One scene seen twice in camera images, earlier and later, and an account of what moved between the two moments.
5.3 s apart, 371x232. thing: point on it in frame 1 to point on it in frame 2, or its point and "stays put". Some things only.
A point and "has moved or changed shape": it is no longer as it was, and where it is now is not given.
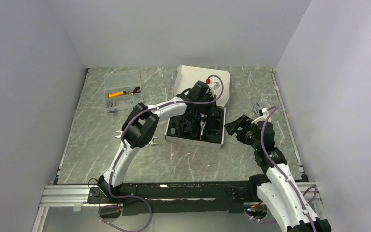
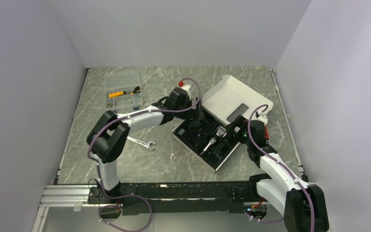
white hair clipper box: x=189 y=129 has moved or changed shape
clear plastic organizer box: x=122 y=90 stays put
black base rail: x=177 y=198 stays put
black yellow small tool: x=136 y=90 stays put
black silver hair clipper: x=202 y=123 to x=212 y=140
